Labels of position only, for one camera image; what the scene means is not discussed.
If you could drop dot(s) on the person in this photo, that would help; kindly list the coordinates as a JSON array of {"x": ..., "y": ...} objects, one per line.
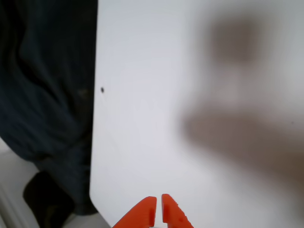
[{"x": 47, "y": 95}]

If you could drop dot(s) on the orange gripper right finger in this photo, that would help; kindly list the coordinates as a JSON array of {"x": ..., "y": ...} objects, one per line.
[{"x": 173, "y": 216}]

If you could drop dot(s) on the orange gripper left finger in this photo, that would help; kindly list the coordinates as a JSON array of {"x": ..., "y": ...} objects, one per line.
[{"x": 142, "y": 213}]

